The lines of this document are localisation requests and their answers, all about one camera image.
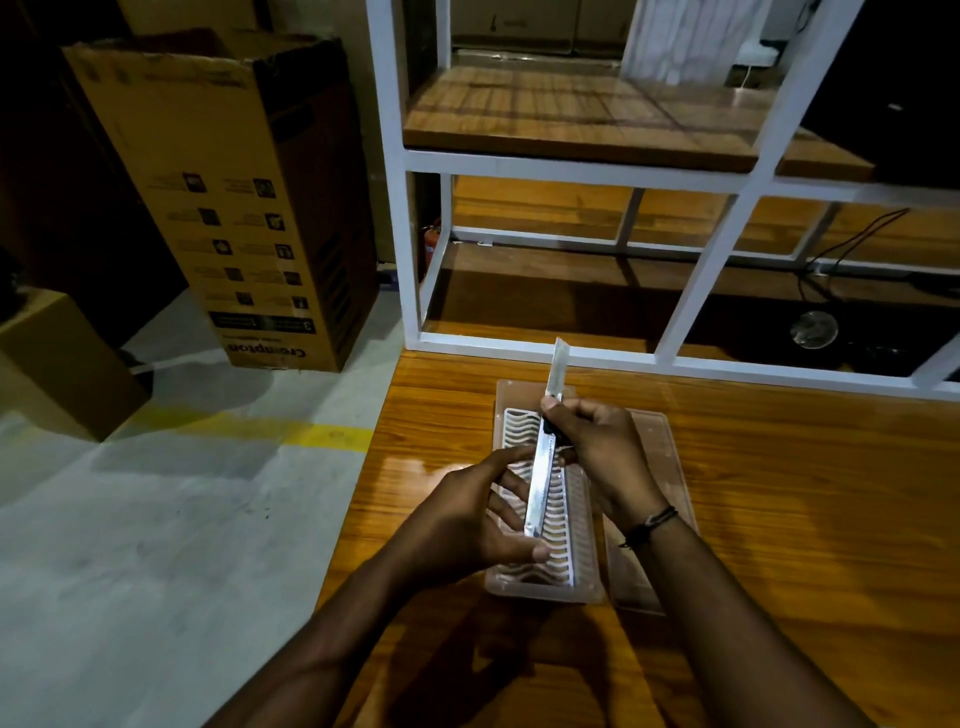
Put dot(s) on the person's right hand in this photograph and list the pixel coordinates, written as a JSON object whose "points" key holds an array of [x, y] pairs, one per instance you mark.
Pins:
{"points": [[615, 457]]}

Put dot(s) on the person's left hand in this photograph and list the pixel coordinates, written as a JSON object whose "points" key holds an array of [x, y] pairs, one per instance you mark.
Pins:
{"points": [[442, 525]]}

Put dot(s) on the person's left thumb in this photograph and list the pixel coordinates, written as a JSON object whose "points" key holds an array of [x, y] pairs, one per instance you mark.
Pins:
{"points": [[521, 551]]}

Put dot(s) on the silver utility knife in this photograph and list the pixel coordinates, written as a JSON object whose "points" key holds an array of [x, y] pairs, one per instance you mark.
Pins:
{"points": [[541, 472]]}

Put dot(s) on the person's right forearm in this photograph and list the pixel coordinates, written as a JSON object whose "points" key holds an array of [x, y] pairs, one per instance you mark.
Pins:
{"points": [[720, 637]]}

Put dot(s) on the person's left forearm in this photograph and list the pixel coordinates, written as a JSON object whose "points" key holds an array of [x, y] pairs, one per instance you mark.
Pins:
{"points": [[322, 652]]}

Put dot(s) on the clear plastic tray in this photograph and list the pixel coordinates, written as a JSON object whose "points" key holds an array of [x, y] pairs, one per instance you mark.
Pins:
{"points": [[517, 592]]}

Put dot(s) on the white wavy tray insert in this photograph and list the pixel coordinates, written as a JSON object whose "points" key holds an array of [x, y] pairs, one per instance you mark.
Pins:
{"points": [[562, 525]]}

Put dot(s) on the black wrist band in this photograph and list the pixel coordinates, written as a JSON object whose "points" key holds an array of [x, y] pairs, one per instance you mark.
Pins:
{"points": [[649, 523]]}

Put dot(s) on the clear plastic lid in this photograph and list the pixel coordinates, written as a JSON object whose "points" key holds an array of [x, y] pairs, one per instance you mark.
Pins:
{"points": [[667, 465]]}

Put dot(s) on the wooden shelf base board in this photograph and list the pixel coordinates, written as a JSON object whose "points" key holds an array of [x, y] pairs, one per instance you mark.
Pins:
{"points": [[570, 300]]}

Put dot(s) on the red fire extinguisher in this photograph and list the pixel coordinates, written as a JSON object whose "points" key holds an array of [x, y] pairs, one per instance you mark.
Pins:
{"points": [[431, 247]]}

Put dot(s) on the round silver disc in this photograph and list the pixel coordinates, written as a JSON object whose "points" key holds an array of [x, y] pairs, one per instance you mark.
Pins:
{"points": [[814, 330]]}

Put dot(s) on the tall printed cardboard box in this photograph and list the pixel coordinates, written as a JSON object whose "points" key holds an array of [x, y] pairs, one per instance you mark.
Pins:
{"points": [[240, 202]]}

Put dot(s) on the small plain cardboard box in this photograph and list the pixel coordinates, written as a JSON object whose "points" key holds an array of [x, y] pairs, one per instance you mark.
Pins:
{"points": [[60, 360]]}

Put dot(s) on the white curtain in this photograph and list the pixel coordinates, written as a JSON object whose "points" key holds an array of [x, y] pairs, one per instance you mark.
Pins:
{"points": [[690, 41]]}

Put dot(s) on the white power adapter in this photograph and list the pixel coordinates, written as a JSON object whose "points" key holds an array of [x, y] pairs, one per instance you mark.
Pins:
{"points": [[757, 56]]}

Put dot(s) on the large black appliance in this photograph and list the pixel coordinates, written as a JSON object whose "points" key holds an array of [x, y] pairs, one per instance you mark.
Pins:
{"points": [[892, 90]]}

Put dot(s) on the white metal shelf frame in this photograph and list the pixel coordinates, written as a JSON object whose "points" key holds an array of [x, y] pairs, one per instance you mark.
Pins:
{"points": [[720, 232]]}

